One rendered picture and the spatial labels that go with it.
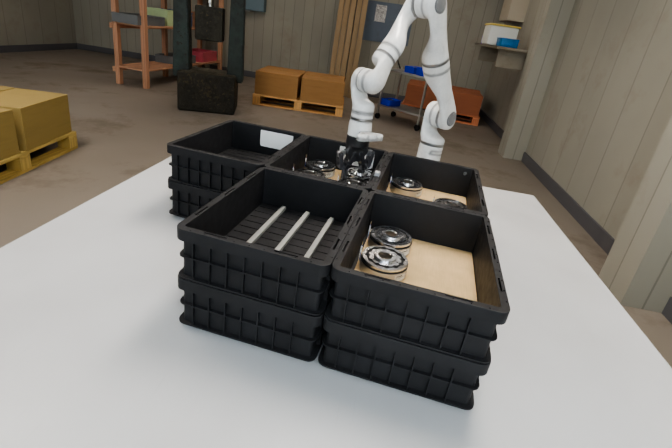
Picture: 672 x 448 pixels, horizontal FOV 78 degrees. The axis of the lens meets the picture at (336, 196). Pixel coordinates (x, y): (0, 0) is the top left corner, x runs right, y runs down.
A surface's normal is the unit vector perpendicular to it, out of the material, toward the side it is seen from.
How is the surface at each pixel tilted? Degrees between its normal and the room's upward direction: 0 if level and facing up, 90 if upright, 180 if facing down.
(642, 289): 90
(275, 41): 90
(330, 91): 90
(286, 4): 90
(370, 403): 0
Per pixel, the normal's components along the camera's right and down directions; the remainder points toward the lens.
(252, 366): 0.14, -0.91
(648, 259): -0.14, 0.36
